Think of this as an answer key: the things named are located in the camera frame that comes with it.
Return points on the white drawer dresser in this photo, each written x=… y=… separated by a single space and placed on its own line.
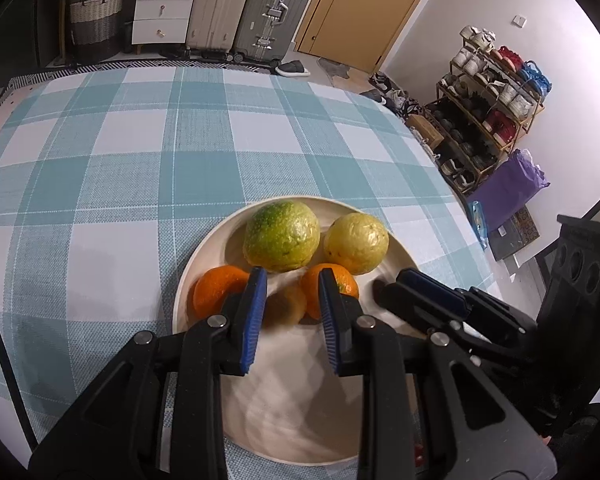
x=165 y=5

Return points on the orange mandarin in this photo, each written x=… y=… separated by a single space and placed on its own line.
x=215 y=292
x=345 y=285

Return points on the blue plastic bag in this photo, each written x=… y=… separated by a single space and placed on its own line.
x=480 y=225

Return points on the grey slipper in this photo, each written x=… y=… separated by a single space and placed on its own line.
x=292 y=68

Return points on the small red fruit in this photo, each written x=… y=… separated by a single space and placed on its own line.
x=419 y=452

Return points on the grey door mat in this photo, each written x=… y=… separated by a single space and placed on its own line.
x=334 y=70

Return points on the pile of loose shoes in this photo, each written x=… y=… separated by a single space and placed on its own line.
x=390 y=95

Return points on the metal shoe rack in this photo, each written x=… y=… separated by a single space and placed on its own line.
x=485 y=110

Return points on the wooden door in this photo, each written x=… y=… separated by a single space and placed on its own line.
x=360 y=10

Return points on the green yellow citrus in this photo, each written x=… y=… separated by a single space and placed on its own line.
x=281 y=235

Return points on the cardboard box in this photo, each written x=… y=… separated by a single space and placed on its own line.
x=425 y=131

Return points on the purple bag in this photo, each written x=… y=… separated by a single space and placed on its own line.
x=510 y=190

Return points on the white light switch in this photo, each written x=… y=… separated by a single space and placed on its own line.
x=519 y=21

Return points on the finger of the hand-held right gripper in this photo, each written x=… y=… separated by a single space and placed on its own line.
x=405 y=310
x=432 y=287

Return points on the woven laundry basket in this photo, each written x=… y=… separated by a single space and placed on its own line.
x=96 y=25

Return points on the patterned flat box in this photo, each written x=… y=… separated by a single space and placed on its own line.
x=517 y=232

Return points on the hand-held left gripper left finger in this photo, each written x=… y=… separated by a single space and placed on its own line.
x=254 y=320

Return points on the silver suitcase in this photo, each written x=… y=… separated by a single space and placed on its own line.
x=275 y=10

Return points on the beige suitcase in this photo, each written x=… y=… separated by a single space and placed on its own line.
x=220 y=5

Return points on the small yellow loquat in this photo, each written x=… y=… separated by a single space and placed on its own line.
x=286 y=305

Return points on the cream round plate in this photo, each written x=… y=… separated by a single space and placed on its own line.
x=290 y=400

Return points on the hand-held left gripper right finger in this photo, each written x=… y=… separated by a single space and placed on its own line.
x=330 y=320

